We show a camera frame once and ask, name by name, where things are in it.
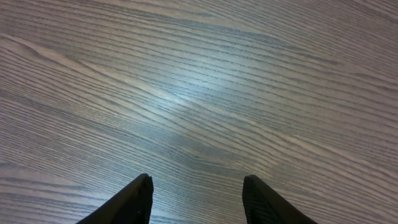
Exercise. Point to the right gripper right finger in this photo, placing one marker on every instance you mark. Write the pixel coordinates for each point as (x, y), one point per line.
(263, 205)

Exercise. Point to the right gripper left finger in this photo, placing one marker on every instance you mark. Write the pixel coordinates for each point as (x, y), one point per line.
(131, 205)

